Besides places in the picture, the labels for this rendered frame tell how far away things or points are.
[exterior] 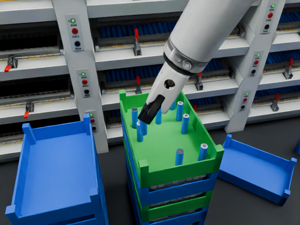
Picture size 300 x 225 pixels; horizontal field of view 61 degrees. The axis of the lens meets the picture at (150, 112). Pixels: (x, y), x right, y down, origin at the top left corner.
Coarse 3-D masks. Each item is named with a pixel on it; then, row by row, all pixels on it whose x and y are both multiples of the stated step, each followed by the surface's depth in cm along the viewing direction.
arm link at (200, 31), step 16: (192, 0) 38; (208, 0) 36; (224, 0) 35; (240, 0) 35; (192, 16) 38; (208, 16) 37; (224, 16) 36; (240, 16) 37; (176, 32) 42; (192, 32) 39; (208, 32) 38; (224, 32) 39; (176, 48) 42; (192, 48) 41; (208, 48) 40
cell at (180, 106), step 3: (177, 102) 74; (180, 102) 74; (177, 105) 74; (180, 105) 73; (177, 108) 75; (180, 108) 74; (177, 111) 75; (180, 111) 75; (177, 114) 76; (180, 114) 76; (177, 117) 77; (180, 117) 76; (177, 120) 77; (180, 120) 77
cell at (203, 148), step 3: (201, 144) 61; (204, 144) 61; (201, 147) 61; (204, 147) 61; (207, 147) 61; (201, 150) 61; (204, 150) 61; (207, 150) 61; (201, 153) 62; (204, 153) 61; (201, 156) 62; (204, 156) 62; (198, 159) 64; (201, 159) 63; (204, 159) 63
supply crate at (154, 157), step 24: (120, 96) 76; (144, 96) 80; (168, 120) 78; (192, 120) 75; (144, 144) 70; (168, 144) 70; (192, 144) 70; (144, 168) 55; (168, 168) 57; (192, 168) 60; (216, 168) 62
